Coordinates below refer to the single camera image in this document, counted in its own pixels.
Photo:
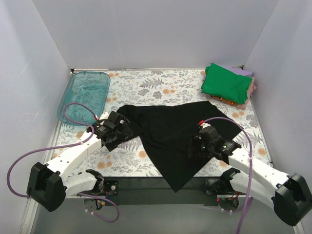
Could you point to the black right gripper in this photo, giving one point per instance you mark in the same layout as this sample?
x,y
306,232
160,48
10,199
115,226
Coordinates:
x,y
195,145

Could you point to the orange patterned folded t-shirt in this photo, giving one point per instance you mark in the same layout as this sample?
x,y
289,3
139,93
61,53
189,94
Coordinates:
x,y
221,99

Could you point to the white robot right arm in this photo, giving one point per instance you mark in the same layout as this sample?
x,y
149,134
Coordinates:
x,y
288,195

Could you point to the teal transparent plastic tray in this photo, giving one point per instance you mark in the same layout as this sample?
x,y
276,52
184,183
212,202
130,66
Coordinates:
x,y
88,88

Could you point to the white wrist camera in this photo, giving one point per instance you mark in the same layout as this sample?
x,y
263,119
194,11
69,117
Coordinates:
x,y
104,116
203,124

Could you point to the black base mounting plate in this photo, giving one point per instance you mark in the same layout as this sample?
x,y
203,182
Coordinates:
x,y
156,191

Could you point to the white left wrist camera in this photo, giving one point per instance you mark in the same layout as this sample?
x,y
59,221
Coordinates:
x,y
104,116

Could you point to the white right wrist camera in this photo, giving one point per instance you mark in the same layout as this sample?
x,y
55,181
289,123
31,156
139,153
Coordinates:
x,y
203,124

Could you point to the black t-shirt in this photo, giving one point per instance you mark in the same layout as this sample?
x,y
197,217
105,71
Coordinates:
x,y
165,131

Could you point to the lavender folded t-shirt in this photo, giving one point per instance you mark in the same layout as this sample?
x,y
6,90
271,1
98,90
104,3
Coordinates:
x,y
239,71

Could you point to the pink folded t-shirt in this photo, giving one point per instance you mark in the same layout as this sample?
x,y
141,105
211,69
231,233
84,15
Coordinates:
x,y
250,90

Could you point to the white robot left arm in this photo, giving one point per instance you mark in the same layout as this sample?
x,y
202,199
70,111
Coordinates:
x,y
51,183

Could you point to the floral patterned table mat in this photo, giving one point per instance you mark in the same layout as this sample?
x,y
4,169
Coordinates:
x,y
161,87

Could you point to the green folded t-shirt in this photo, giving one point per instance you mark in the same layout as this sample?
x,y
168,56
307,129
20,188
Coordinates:
x,y
226,84

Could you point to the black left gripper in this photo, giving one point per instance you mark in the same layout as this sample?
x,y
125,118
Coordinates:
x,y
122,131

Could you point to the aluminium frame rail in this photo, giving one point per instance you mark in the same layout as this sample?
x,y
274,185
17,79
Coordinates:
x,y
79,215

